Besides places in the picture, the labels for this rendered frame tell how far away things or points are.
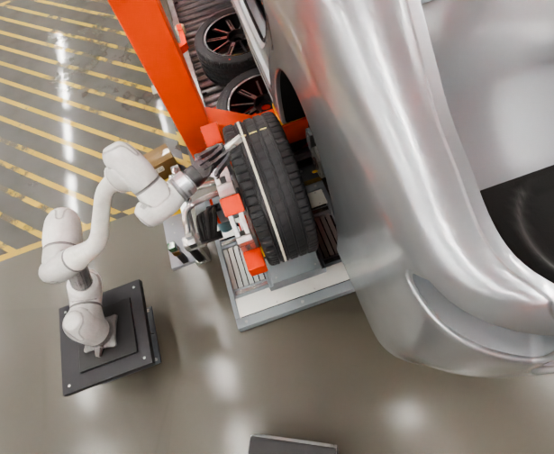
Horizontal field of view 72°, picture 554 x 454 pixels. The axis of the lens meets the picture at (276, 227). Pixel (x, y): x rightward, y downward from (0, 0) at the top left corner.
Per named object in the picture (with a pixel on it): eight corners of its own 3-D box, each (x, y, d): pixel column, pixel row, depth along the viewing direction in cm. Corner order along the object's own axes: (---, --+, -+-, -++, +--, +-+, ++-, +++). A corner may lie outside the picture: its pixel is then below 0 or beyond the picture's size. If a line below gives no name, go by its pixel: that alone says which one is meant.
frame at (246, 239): (268, 273, 184) (244, 221, 136) (256, 277, 184) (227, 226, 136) (240, 186, 210) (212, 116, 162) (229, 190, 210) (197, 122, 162)
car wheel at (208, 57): (187, 62, 312) (177, 37, 291) (249, 21, 325) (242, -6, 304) (235, 102, 283) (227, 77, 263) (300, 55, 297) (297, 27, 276)
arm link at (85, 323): (81, 349, 202) (54, 341, 182) (82, 317, 210) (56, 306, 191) (110, 341, 201) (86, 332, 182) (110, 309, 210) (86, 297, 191)
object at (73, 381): (95, 399, 225) (62, 395, 199) (87, 320, 249) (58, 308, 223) (174, 369, 227) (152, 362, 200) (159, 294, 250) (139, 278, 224)
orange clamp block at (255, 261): (262, 252, 164) (268, 271, 159) (245, 258, 163) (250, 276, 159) (259, 246, 157) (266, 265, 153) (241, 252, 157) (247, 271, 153)
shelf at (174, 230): (203, 260, 210) (201, 258, 207) (173, 270, 210) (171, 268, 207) (187, 199, 231) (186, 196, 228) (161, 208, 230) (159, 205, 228)
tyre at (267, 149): (291, 197, 220) (329, 278, 170) (253, 211, 220) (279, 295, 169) (261, 88, 178) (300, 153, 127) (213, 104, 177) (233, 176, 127)
